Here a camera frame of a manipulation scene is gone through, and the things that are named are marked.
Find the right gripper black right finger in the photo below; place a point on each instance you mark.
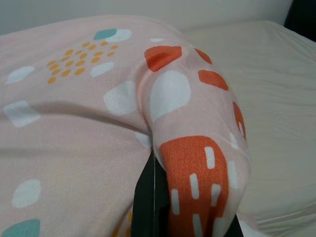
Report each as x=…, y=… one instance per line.
x=236, y=229

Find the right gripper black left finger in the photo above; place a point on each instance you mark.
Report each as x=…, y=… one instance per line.
x=150, y=197

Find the pink patterned pillow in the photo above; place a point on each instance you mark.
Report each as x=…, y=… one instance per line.
x=74, y=111

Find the bed with cream sheet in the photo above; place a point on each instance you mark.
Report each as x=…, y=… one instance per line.
x=276, y=98

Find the black door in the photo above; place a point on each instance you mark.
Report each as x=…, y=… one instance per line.
x=302, y=17

